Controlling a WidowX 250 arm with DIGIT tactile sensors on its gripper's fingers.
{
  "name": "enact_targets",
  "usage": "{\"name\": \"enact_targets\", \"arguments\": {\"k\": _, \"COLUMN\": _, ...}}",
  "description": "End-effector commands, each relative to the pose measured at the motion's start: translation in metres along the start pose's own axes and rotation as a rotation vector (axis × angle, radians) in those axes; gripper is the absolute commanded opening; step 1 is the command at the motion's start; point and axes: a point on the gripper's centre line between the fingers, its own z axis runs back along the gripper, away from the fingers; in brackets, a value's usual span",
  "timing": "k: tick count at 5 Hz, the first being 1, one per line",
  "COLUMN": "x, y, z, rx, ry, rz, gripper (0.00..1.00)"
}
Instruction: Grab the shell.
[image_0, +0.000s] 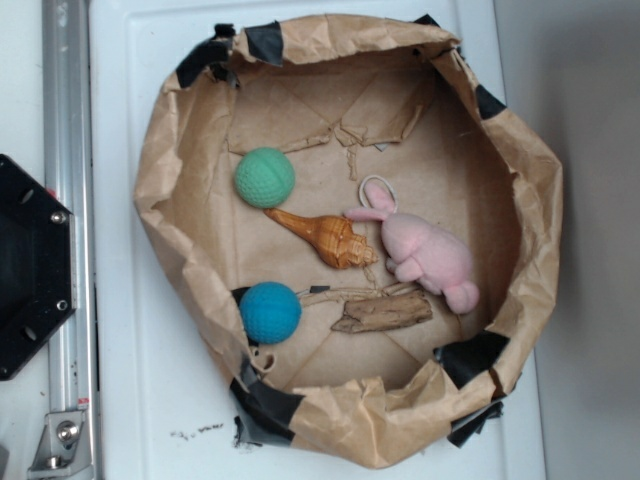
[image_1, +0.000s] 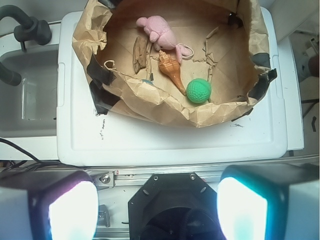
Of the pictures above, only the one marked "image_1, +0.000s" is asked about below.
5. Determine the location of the green dimpled ball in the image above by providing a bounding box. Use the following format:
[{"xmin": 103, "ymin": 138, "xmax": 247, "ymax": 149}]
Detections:
[{"xmin": 186, "ymin": 78, "xmax": 212, "ymax": 104}]

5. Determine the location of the black faucet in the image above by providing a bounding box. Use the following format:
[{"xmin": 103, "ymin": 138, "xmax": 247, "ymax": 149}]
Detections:
[{"xmin": 0, "ymin": 5, "xmax": 52, "ymax": 52}]

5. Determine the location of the crumpled brown paper bag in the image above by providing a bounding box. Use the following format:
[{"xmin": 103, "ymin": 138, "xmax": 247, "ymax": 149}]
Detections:
[{"xmin": 72, "ymin": 0, "xmax": 277, "ymax": 128}]

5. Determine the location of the black octagonal mount plate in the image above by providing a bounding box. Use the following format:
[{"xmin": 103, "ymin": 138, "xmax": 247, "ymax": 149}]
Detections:
[{"xmin": 128, "ymin": 172, "xmax": 225, "ymax": 240}]

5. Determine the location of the white plastic bin lid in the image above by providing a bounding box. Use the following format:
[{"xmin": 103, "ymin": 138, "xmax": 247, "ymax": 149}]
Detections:
[{"xmin": 56, "ymin": 11, "xmax": 288, "ymax": 167}]

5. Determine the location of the grey sink basin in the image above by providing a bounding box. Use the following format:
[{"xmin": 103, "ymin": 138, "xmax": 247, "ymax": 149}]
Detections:
[{"xmin": 0, "ymin": 44, "xmax": 58, "ymax": 138}]

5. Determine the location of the black cable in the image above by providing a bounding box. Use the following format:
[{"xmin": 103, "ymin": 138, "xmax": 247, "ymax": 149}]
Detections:
[{"xmin": 0, "ymin": 138, "xmax": 76, "ymax": 176}]

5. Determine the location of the pink plush toy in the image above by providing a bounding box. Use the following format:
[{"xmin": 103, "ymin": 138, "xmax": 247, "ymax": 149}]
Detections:
[{"xmin": 135, "ymin": 15, "xmax": 194, "ymax": 63}]

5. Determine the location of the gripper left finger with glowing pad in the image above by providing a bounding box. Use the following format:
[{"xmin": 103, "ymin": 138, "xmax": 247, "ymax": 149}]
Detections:
[{"xmin": 0, "ymin": 170, "xmax": 99, "ymax": 240}]

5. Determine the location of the brown driftwood piece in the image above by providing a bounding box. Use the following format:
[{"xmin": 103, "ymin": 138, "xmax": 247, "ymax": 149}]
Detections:
[{"xmin": 132, "ymin": 36, "xmax": 148, "ymax": 74}]

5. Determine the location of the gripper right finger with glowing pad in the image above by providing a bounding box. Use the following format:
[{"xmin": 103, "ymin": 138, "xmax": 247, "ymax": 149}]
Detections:
[{"xmin": 216, "ymin": 163, "xmax": 320, "ymax": 240}]

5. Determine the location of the aluminium extrusion rail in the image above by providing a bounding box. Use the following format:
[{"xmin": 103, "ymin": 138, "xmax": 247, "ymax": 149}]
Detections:
[{"xmin": 86, "ymin": 166, "xmax": 320, "ymax": 188}]

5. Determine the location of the orange spiral conch shell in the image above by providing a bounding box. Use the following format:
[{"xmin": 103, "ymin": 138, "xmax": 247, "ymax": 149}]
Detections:
[{"xmin": 158, "ymin": 50, "xmax": 187, "ymax": 96}]

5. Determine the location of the black hose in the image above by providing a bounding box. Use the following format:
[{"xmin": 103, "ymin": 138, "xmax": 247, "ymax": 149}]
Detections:
[{"xmin": 0, "ymin": 61, "xmax": 23, "ymax": 87}]

